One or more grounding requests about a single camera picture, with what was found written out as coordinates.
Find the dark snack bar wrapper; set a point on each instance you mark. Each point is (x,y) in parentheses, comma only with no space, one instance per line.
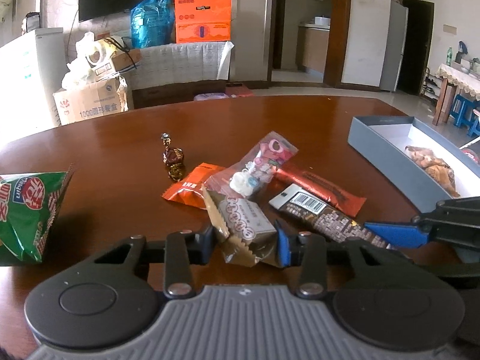
(322,217)

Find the white small fridge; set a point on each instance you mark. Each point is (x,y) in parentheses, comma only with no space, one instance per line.
(26,78)

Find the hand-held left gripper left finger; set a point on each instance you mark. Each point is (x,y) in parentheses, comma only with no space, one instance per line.
(204,243)

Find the printed cardboard box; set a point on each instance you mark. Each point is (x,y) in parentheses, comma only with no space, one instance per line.
(93,101)

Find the white plastic bag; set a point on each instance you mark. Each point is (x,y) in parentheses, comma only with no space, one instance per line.
(78,71)

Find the wooden kitchen cabinet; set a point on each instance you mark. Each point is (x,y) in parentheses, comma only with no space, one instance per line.
(311,48)

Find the white tape roll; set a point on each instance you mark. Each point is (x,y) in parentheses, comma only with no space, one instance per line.
(95,54)

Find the grey refrigerator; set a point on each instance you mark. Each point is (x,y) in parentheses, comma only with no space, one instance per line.
(393,45)

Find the blue plastic stool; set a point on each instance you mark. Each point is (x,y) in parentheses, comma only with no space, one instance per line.
(461,108)
(474,125)

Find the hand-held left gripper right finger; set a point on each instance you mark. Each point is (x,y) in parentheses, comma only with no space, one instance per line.
(285,249)

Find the orange snack packet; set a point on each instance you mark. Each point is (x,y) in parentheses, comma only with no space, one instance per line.
(187,189)

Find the brown snack packet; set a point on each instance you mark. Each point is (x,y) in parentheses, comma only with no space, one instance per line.
(243,225)

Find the red snack bar wrapper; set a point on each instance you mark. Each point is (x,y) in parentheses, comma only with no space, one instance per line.
(326,189)

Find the cloth-covered cabinet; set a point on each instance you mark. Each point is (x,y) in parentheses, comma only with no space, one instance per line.
(180,62)

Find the orange cardboard box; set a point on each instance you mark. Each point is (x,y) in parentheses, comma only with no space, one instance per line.
(202,18)

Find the side table with lace cloth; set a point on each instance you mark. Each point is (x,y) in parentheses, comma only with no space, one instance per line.
(457,77)

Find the pink clear toy packet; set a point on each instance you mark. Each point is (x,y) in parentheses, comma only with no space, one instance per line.
(258,165)

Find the green bottle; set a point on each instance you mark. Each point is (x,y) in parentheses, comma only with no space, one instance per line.
(449,56)

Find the white kitchen container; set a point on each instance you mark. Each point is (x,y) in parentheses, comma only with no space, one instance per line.
(321,20)

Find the brown foil candy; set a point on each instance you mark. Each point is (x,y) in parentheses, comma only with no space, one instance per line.
(173,154)

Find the blue plastic bag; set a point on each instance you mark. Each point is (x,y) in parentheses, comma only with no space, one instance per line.
(152,22)

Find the gold foil candy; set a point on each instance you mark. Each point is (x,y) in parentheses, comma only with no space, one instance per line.
(176,172)

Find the red flat packet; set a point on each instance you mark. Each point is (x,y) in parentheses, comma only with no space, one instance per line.
(238,90)

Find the grey cardboard box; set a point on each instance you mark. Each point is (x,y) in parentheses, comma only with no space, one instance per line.
(382,138)

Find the shoe rack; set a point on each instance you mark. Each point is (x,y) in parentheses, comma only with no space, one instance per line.
(430,84)

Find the small brown cardboard box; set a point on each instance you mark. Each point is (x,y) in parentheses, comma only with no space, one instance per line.
(123,60)

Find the green snack bag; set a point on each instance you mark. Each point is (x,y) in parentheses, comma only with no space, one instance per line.
(26,213)

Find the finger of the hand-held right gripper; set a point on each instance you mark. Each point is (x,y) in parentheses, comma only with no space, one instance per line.
(397,234)

